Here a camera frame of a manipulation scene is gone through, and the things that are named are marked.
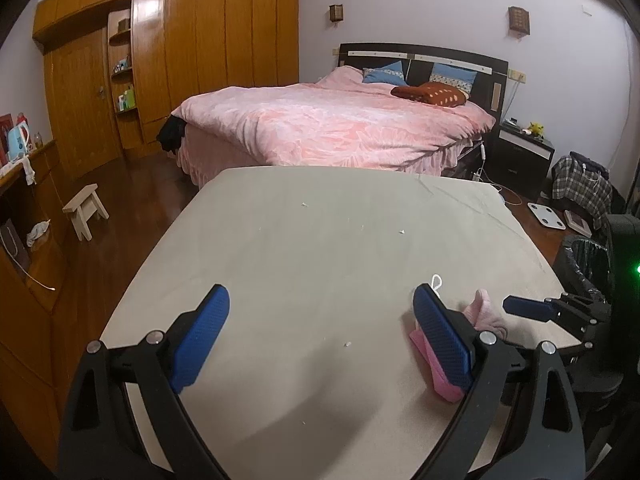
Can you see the wall outlet strip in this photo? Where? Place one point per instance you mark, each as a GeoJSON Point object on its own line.
{"type": "Point", "coordinates": [517, 76]}

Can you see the wooden wall lamp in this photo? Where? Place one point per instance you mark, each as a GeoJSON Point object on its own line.
{"type": "Point", "coordinates": [519, 20]}
{"type": "Point", "coordinates": [336, 12]}

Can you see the black nightstand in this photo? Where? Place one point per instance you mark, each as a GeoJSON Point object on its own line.
{"type": "Point", "coordinates": [520, 160]}

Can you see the wooden wardrobe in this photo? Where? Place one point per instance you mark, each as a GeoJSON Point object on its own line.
{"type": "Point", "coordinates": [200, 35]}

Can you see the dark bed headboard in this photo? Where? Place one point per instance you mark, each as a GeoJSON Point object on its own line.
{"type": "Point", "coordinates": [417, 66]}

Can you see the red photo box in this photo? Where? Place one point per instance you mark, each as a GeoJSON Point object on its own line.
{"type": "Point", "coordinates": [5, 135]}

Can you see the yellow plush toy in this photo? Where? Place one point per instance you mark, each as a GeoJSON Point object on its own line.
{"type": "Point", "coordinates": [536, 128]}

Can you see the trash bin with black bag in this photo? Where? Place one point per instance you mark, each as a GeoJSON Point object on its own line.
{"type": "Point", "coordinates": [585, 260]}

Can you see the white hanging cloth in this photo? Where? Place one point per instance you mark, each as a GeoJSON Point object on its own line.
{"type": "Point", "coordinates": [27, 170]}

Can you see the long wooden dresser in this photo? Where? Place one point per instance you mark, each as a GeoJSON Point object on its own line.
{"type": "Point", "coordinates": [30, 320]}

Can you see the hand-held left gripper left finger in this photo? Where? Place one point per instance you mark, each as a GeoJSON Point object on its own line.
{"type": "Point", "coordinates": [200, 340]}

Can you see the plaid shirt on chair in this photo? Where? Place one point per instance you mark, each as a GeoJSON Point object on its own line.
{"type": "Point", "coordinates": [580, 187]}

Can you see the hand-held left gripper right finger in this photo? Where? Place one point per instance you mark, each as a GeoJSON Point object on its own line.
{"type": "Point", "coordinates": [445, 340]}

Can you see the red-brown dotted pillow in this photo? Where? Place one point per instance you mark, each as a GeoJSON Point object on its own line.
{"type": "Point", "coordinates": [430, 94]}

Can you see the white power strip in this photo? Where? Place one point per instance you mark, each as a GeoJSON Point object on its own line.
{"type": "Point", "coordinates": [478, 175]}

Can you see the bed with pink blanket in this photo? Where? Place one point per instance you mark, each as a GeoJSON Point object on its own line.
{"type": "Point", "coordinates": [325, 125]}

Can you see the light blue kettle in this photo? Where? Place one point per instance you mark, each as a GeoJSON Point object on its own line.
{"type": "Point", "coordinates": [17, 140]}

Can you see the small black clock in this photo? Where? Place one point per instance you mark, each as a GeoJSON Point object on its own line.
{"type": "Point", "coordinates": [511, 121]}

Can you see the pink fuzzy sock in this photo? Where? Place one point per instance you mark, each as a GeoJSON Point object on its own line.
{"type": "Point", "coordinates": [482, 315]}

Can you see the white rag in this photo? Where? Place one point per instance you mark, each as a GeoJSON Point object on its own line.
{"type": "Point", "coordinates": [37, 230]}

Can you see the wooden door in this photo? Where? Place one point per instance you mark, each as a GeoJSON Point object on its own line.
{"type": "Point", "coordinates": [80, 105]}

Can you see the small wooden stool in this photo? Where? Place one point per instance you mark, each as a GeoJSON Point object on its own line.
{"type": "Point", "coordinates": [82, 197]}

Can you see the black cloth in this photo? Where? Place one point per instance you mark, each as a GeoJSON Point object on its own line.
{"type": "Point", "coordinates": [172, 132]}

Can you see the blue patterned pillow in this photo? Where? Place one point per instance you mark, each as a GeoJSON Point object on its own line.
{"type": "Point", "coordinates": [385, 74]}
{"type": "Point", "coordinates": [452, 75]}

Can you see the white bathroom scale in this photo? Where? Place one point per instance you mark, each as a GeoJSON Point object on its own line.
{"type": "Point", "coordinates": [546, 215]}

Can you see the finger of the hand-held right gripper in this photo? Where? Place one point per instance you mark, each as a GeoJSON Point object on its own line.
{"type": "Point", "coordinates": [525, 307]}

